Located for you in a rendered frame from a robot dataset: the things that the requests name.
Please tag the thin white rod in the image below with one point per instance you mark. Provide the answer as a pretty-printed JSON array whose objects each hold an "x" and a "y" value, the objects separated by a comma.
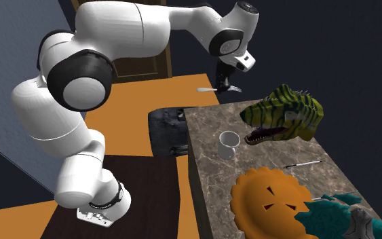
[{"x": 317, "y": 198}]

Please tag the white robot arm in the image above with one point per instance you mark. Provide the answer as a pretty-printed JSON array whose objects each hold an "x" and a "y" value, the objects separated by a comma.
[{"x": 111, "y": 29}]

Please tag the white cup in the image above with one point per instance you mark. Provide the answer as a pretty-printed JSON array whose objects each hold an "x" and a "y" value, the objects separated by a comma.
[{"x": 228, "y": 145}]

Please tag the dark brown robot stand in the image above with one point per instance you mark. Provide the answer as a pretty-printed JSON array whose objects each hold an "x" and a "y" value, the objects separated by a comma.
[{"x": 151, "y": 192}]

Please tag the white and black pen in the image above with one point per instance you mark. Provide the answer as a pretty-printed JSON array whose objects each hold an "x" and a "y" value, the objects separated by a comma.
[{"x": 304, "y": 164}]

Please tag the black boxy appliance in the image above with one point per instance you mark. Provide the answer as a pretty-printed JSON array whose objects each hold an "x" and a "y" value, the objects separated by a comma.
[{"x": 167, "y": 132}]

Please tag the brown wooden door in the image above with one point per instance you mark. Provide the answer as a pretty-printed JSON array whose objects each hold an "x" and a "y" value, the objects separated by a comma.
[{"x": 141, "y": 68}]

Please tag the yellow green dinosaur head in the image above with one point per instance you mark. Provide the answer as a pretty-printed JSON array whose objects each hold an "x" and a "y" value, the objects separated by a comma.
[{"x": 283, "y": 114}]

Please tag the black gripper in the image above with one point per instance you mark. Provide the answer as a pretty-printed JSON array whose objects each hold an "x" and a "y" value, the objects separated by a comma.
[{"x": 223, "y": 73}]

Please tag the teal and grey figure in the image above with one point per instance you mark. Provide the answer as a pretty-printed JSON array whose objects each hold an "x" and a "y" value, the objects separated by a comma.
[{"x": 329, "y": 220}]

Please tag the orange pie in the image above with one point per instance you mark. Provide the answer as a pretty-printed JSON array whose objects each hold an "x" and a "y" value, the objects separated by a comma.
[{"x": 266, "y": 205}]

